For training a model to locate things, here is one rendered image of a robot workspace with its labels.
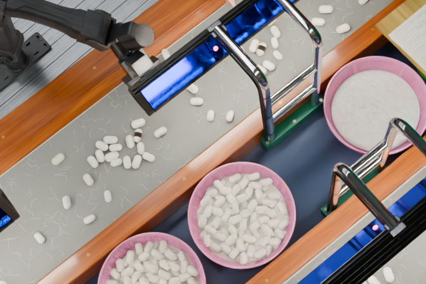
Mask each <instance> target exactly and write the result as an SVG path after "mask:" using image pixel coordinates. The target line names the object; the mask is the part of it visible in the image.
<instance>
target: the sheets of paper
mask: <svg viewBox="0 0 426 284"><path fill-rule="evenodd" d="M388 36H389V37H390V38H391V39H392V40H393V41H394V42H395V43H396V44H397V45H398V46H400V47H401V48H402V49H403V50H404V51H405V52H406V53H407V54H408V55H409V56H410V57H411V58H412V59H414V60H415V61H416V62H417V63H418V64H419V66H421V67H422V68H423V69H424V70H425V71H426V4H425V5H424V6H422V7H421V8H420V9H419V10H418V11H417V12H416V13H414V14H413V15H411V16H410V17H409V18H408V19H407V20H406V21H405V22H403V23H402V24H400V26H399V27H397V28H396V29H395V30H393V31H392V32H391V33H390V34H389V35H388Z"/></svg>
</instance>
